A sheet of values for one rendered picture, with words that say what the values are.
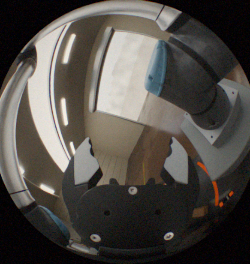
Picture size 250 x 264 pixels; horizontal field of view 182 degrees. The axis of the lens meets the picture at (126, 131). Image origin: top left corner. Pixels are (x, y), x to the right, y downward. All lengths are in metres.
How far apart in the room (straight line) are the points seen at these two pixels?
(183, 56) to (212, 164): 0.36
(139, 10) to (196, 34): 0.09
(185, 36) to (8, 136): 0.33
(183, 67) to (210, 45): 0.08
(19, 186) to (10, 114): 0.13
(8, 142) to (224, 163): 0.55
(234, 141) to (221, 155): 0.08
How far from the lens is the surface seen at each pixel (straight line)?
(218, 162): 0.38
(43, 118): 3.32
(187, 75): 0.17
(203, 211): 1.25
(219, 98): 0.28
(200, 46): 0.17
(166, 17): 0.17
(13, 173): 0.18
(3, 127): 0.20
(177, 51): 0.18
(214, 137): 0.32
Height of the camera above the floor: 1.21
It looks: 3 degrees down
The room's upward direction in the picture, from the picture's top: 73 degrees counter-clockwise
